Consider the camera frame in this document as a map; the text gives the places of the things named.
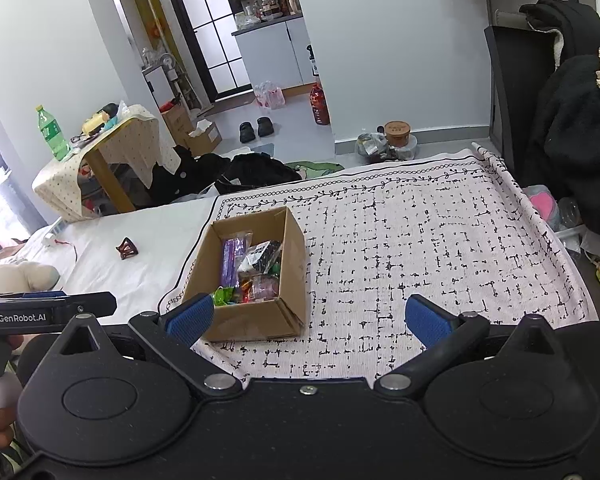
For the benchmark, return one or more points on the tall floor cardboard box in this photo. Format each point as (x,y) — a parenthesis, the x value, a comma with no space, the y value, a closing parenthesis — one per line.
(176,122)

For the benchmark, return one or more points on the brown hair claw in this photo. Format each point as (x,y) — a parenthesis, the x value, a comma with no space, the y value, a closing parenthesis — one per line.
(128,249)

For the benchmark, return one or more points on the yellow toy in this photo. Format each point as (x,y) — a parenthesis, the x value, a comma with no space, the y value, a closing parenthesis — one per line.
(95,122)

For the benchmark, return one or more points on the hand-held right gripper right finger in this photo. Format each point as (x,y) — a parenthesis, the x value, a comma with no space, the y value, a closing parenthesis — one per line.
(427,320)

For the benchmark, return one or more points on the black fleece coat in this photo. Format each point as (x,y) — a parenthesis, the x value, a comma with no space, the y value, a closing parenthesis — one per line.
(580,135)

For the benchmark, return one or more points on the pink snack packet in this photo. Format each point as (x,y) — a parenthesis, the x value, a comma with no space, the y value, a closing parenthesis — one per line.
(266,286)

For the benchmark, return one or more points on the white kitchen cabinet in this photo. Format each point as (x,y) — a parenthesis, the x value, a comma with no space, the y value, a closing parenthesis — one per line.
(265,55)

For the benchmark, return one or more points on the white black-patterned blanket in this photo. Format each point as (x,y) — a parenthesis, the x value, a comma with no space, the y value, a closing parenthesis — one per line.
(430,260)

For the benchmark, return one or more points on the small white cabinet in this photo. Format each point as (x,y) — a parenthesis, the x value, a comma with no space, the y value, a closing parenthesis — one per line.
(158,85)

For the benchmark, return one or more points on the white bed sheet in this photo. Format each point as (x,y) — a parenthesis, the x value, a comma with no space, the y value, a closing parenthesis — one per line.
(105,275)

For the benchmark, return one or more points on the red plastic jug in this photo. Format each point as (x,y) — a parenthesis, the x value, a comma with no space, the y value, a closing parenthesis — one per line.
(319,105)

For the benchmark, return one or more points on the brown round container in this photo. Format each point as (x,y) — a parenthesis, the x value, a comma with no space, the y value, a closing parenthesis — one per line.
(397,134)

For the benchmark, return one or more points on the brown cardboard box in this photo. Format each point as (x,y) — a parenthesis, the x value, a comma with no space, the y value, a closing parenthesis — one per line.
(260,320)

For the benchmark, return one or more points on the black clothes pile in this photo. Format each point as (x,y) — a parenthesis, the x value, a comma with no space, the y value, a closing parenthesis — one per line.
(260,170)

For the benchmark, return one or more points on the open floor cardboard box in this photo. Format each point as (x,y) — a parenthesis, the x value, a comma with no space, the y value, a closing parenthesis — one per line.
(204,137)

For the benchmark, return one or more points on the white black-print snack packet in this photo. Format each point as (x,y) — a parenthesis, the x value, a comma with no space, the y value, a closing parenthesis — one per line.
(260,257)

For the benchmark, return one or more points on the pink plastic bag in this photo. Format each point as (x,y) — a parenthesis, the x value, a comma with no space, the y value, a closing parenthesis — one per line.
(269,95)

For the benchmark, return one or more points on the black chair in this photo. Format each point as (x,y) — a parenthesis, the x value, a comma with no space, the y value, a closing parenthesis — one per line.
(515,85)

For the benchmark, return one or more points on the small wooden table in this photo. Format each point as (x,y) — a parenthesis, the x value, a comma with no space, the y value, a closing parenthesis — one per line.
(110,180)

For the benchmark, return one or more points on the purple snack packet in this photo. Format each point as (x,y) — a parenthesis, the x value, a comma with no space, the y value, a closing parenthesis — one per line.
(228,262)

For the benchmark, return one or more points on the bright green snack packet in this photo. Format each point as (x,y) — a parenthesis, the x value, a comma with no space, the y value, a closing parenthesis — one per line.
(224,295)

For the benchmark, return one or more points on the grey pink heart plush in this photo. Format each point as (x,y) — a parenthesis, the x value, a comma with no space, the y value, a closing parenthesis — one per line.
(542,202)

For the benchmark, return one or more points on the clear plastic container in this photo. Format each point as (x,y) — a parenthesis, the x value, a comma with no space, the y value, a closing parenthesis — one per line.
(568,214)

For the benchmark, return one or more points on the black glass pane door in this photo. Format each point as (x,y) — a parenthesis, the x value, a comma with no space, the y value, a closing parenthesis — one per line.
(205,35)

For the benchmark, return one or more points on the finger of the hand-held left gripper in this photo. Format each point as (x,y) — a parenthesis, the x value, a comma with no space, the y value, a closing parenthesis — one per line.
(97,304)

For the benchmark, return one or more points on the grey crumpled bag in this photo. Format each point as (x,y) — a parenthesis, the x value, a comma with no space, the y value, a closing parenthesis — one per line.
(375,147)

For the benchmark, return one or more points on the beige plush toy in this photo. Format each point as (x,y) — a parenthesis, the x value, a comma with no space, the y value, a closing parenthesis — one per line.
(25,275)

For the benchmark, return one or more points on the green plastic bottle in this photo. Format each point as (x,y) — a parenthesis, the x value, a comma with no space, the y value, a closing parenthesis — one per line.
(54,135)

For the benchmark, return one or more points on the white power adapter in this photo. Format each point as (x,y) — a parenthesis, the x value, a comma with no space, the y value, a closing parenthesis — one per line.
(55,234)

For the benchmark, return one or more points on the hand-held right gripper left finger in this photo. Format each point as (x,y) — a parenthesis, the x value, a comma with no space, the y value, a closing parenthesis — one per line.
(190,317)

